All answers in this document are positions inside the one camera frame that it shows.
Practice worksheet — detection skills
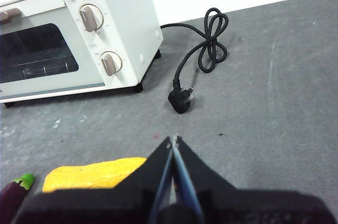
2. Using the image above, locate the white toaster oven body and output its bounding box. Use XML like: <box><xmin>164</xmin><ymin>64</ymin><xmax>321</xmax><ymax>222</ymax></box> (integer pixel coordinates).
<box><xmin>0</xmin><ymin>0</ymin><xmax>164</xmax><ymax>108</ymax></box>

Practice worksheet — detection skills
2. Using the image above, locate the small beige oven knob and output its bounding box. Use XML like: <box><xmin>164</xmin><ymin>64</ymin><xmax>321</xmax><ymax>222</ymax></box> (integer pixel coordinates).
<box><xmin>100</xmin><ymin>51</ymin><xmax>124</xmax><ymax>77</ymax></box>

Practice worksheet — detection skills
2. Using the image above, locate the metal wire oven rack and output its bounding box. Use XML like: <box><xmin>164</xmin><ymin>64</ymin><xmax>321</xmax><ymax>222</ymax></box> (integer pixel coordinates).
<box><xmin>0</xmin><ymin>59</ymin><xmax>77</xmax><ymax>82</ymax></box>

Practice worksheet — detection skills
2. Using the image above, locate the purple eggplant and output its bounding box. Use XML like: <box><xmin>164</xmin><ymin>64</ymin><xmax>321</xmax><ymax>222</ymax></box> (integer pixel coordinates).
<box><xmin>0</xmin><ymin>173</ymin><xmax>36</xmax><ymax>210</ymax></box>

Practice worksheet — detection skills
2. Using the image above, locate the black power cable with plug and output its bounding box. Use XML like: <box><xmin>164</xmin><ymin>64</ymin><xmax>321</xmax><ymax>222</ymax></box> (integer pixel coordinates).
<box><xmin>160</xmin><ymin>7</ymin><xmax>229</xmax><ymax>115</ymax></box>

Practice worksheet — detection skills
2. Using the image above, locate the glass oven door with handle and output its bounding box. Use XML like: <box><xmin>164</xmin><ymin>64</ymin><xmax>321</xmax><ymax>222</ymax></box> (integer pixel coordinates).
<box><xmin>0</xmin><ymin>0</ymin><xmax>107</xmax><ymax>103</ymax></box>

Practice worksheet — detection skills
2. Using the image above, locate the large beige oven knob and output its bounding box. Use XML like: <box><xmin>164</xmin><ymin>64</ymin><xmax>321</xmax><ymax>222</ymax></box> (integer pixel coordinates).
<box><xmin>79</xmin><ymin>3</ymin><xmax>104</xmax><ymax>34</ymax></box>

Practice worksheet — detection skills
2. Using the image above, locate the yellow corn cob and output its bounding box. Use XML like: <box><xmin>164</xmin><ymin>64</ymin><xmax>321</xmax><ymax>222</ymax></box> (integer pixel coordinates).
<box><xmin>42</xmin><ymin>157</ymin><xmax>147</xmax><ymax>193</ymax></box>

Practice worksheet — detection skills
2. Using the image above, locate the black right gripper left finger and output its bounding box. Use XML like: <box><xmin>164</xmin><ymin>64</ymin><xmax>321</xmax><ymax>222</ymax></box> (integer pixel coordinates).
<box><xmin>12</xmin><ymin>136</ymin><xmax>174</xmax><ymax>224</ymax></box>

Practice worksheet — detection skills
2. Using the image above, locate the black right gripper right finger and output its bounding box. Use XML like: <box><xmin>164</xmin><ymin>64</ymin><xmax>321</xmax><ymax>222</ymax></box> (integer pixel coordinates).
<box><xmin>175</xmin><ymin>136</ymin><xmax>336</xmax><ymax>224</ymax></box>

